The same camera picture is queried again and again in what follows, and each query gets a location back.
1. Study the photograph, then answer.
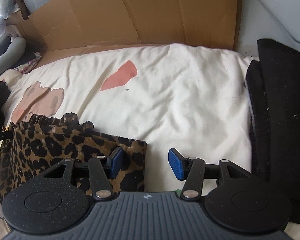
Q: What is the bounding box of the grey U-shaped neck pillow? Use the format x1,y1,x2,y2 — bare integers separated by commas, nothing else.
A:
0,34,26,75

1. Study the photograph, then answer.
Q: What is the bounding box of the black bag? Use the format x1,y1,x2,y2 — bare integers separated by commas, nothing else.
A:
245,38,300,224

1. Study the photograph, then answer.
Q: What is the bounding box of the floral patterned garment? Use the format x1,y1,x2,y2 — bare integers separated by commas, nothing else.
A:
14,52,41,74

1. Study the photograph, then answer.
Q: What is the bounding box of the leopard print skirt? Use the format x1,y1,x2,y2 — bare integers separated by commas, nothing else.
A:
0,113,147,202

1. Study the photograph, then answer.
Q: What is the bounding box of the cream cartoon bear bedsheet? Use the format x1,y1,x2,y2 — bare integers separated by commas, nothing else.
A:
0,42,261,240

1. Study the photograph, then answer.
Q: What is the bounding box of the brown cardboard sheet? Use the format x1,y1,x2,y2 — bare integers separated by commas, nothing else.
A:
8,0,242,64

